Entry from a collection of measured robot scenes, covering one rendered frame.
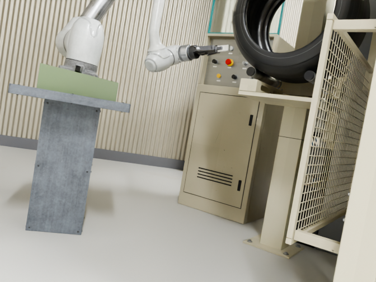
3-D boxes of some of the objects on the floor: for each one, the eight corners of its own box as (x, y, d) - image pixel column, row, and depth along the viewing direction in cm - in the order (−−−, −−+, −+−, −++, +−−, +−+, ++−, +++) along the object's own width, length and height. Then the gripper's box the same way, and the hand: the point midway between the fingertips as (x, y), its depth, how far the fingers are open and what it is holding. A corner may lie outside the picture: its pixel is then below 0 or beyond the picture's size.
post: (267, 240, 221) (346, -197, 208) (288, 247, 213) (372, -205, 200) (258, 244, 210) (341, -217, 197) (280, 252, 203) (369, -226, 189)
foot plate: (261, 235, 230) (262, 231, 230) (304, 249, 215) (305, 245, 215) (242, 242, 208) (243, 239, 208) (288, 259, 193) (289, 254, 193)
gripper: (184, 42, 203) (224, 37, 190) (197, 48, 214) (235, 43, 200) (184, 56, 203) (222, 51, 189) (197, 61, 214) (234, 57, 200)
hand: (223, 48), depth 197 cm, fingers closed
